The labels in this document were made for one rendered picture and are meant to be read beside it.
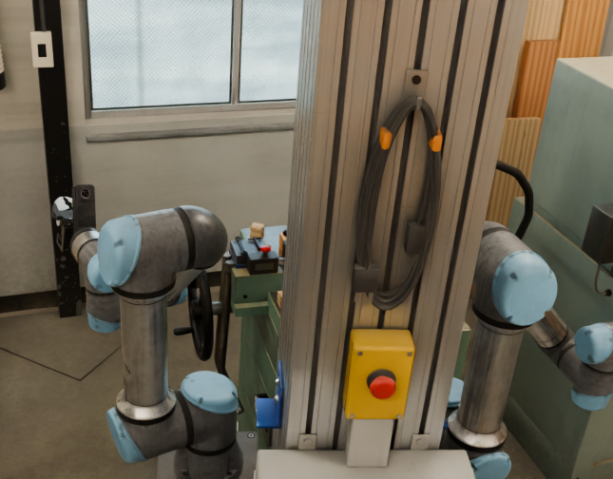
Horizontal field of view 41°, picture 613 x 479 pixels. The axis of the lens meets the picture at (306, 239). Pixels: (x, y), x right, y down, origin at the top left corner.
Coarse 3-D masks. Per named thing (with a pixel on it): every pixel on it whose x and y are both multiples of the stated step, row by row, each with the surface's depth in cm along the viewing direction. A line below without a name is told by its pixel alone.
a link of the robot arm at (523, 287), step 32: (480, 256) 147; (512, 256) 143; (480, 288) 147; (512, 288) 140; (544, 288) 142; (480, 320) 148; (512, 320) 143; (480, 352) 152; (512, 352) 151; (480, 384) 155; (480, 416) 158; (448, 448) 164; (480, 448) 159
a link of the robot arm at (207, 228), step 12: (192, 216) 147; (204, 216) 148; (216, 216) 152; (192, 228) 145; (204, 228) 147; (216, 228) 149; (204, 240) 146; (216, 240) 149; (204, 252) 147; (216, 252) 150; (204, 264) 151; (180, 276) 165; (192, 276) 165; (180, 288) 173; (168, 300) 181; (180, 300) 186
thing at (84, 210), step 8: (80, 184) 184; (88, 184) 185; (72, 192) 184; (80, 192) 183; (88, 192) 184; (72, 200) 185; (80, 200) 184; (88, 200) 185; (72, 208) 185; (80, 208) 184; (88, 208) 185; (80, 216) 184; (88, 216) 185; (80, 224) 184; (88, 224) 185
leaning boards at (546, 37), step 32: (544, 0) 364; (576, 0) 365; (608, 0) 371; (544, 32) 371; (576, 32) 372; (544, 64) 366; (512, 96) 376; (544, 96) 374; (512, 128) 362; (512, 160) 370; (512, 192) 378
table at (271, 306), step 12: (264, 228) 261; (276, 228) 262; (264, 240) 254; (276, 240) 255; (276, 252) 249; (276, 300) 226; (240, 312) 228; (252, 312) 229; (264, 312) 230; (276, 312) 222; (276, 324) 223
